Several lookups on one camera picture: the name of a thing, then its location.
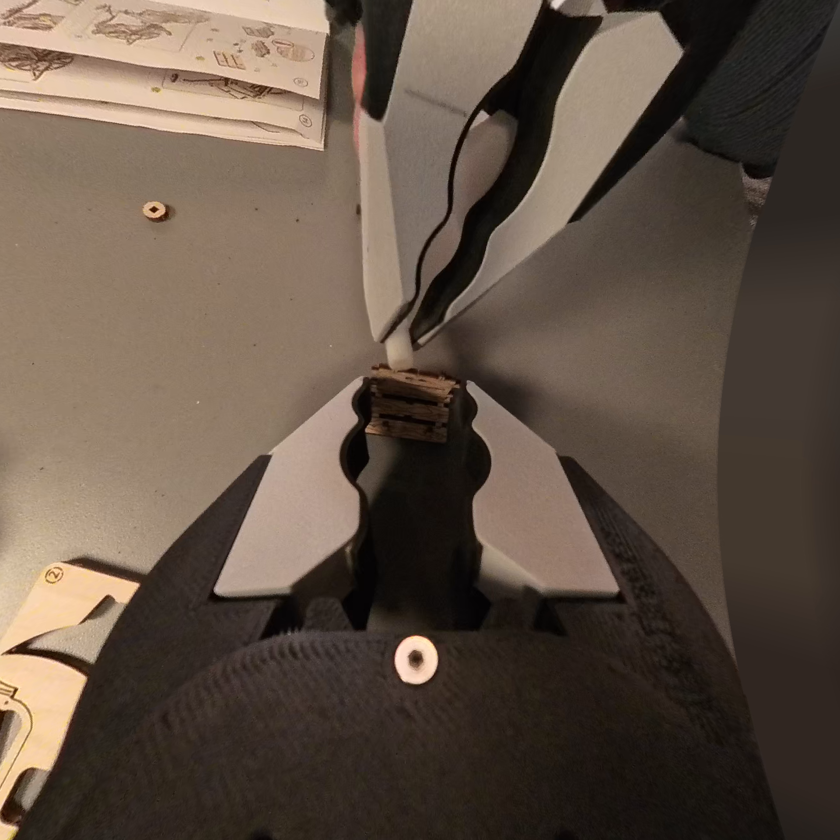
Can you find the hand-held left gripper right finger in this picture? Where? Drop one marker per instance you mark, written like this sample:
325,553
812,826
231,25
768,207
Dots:
538,525

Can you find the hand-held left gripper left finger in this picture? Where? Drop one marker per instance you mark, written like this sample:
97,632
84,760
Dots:
295,512

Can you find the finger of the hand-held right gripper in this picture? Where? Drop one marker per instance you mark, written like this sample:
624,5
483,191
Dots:
413,164
577,131

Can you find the white plastic stick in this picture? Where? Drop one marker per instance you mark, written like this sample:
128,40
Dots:
485,164

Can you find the small wooden model crate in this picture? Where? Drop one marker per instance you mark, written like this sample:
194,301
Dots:
410,410

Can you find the person's right forearm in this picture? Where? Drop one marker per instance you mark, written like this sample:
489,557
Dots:
748,79

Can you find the wooden parts sheet curved cutouts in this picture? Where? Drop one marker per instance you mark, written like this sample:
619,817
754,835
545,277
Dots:
79,584

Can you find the paper instruction booklet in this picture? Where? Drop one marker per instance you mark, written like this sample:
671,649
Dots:
197,79

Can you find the small round wooden washer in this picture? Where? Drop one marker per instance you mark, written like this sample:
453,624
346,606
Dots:
155,211

